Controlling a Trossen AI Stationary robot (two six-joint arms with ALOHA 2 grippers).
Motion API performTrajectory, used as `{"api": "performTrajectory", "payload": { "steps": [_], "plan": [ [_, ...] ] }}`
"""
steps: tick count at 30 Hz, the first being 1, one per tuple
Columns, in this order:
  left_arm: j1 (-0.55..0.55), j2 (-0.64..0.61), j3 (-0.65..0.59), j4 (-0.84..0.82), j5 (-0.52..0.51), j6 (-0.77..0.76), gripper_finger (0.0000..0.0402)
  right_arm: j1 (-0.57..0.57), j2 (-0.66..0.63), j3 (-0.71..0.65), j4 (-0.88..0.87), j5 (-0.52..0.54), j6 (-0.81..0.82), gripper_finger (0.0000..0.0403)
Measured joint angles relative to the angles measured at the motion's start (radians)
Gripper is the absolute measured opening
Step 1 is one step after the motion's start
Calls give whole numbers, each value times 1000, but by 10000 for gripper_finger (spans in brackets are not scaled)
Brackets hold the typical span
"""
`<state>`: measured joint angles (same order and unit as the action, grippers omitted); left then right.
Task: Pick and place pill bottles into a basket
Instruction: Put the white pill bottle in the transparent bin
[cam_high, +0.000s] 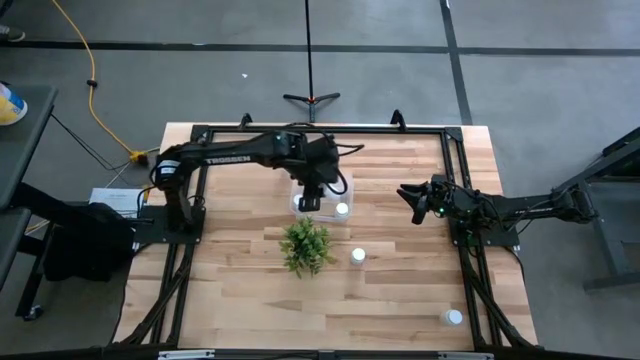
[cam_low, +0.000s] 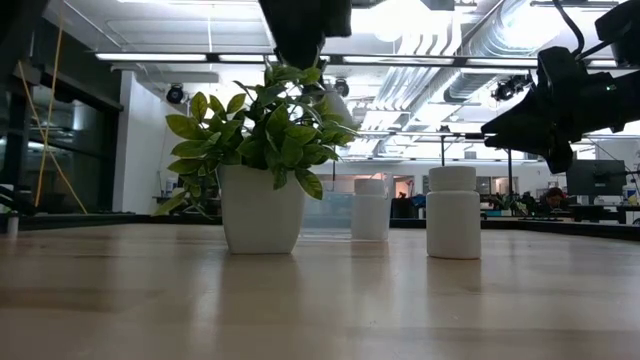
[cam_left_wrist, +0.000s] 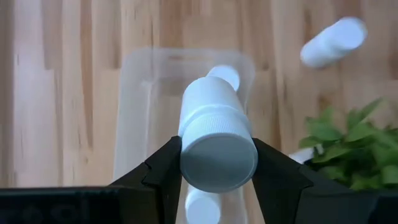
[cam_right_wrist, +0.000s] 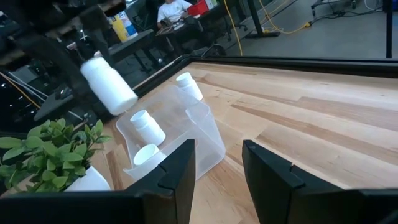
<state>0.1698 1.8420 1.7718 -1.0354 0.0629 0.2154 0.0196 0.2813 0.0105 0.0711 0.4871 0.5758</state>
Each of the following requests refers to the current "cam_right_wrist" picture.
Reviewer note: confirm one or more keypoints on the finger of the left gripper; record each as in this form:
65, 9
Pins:
96, 31
62, 67

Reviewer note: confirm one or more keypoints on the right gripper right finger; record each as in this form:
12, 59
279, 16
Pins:
273, 193

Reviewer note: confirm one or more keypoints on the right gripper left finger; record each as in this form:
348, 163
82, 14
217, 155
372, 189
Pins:
174, 186

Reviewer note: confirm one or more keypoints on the white pill bottle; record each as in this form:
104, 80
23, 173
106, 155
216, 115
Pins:
189, 87
145, 154
109, 87
149, 130

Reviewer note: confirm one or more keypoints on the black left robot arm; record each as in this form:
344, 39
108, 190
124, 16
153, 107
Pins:
12, 56

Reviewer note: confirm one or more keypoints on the clear plastic basket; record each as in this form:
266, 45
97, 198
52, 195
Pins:
205, 149

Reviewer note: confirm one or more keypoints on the yellow blue white container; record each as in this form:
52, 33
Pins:
122, 28

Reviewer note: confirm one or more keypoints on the dark grey side table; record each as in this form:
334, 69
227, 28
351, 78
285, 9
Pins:
133, 39

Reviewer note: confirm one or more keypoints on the person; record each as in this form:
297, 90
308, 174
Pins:
172, 11

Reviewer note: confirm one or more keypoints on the green plant in white pot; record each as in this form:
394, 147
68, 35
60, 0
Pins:
53, 152

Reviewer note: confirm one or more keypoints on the black office desk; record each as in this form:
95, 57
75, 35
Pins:
192, 28

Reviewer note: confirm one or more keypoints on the red plastic bin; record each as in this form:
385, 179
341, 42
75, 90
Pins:
199, 8

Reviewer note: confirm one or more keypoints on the black desk leg stand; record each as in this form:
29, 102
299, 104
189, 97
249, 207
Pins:
255, 18

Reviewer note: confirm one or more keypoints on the black tripod stand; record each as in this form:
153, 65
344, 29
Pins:
389, 28

